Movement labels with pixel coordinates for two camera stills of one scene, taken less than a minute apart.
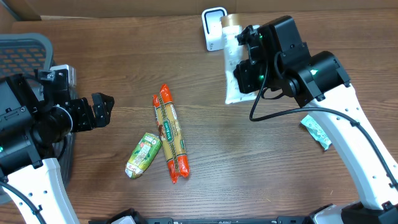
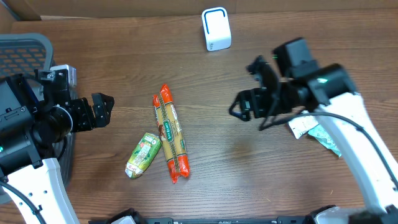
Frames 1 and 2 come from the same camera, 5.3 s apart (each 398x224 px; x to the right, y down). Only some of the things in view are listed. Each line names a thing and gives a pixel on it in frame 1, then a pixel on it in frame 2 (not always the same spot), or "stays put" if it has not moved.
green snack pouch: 144,154 stays put
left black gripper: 82,114 stays put
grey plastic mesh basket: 25,53 stays put
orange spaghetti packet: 171,133 stays put
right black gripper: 246,74 -> 262,107
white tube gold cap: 232,25 -> 301,125
